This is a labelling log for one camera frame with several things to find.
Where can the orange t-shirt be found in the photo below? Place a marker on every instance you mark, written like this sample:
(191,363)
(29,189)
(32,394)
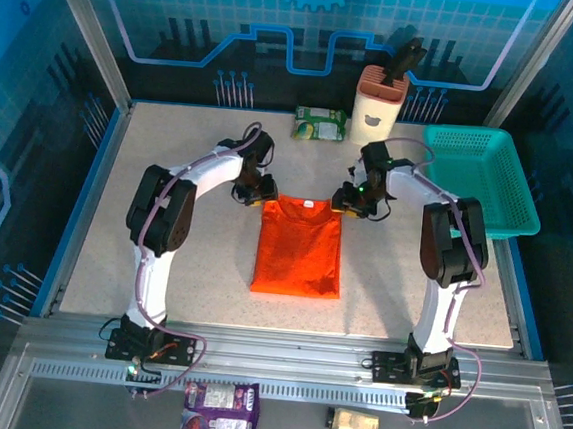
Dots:
(298,250)

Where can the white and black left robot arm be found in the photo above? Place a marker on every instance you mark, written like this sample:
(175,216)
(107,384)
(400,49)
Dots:
(153,278)

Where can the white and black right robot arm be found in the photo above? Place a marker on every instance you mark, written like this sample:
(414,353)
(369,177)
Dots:
(439,308)

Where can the cream knife block pink rim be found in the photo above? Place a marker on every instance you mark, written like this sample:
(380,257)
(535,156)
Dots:
(375,117)

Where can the green snack packet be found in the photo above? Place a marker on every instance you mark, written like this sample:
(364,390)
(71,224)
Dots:
(319,124)

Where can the teal plastic basket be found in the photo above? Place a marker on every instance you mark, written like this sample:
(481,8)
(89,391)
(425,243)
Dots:
(479,186)

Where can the small tan packet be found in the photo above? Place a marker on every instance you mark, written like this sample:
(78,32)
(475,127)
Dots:
(353,423)

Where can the purple snack packet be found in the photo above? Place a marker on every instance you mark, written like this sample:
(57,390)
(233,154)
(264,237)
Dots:
(221,414)

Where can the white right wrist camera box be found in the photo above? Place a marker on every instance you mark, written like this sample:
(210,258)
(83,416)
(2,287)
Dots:
(356,174)

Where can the aluminium mounting rail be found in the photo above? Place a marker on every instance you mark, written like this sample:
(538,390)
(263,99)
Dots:
(279,354)

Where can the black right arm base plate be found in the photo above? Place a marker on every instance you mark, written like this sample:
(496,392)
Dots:
(388,366)

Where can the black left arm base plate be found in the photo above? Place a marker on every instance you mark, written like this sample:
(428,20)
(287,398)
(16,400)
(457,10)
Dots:
(179,350)

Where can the aluminium frame post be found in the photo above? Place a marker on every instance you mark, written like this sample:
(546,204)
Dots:
(533,60)
(90,32)

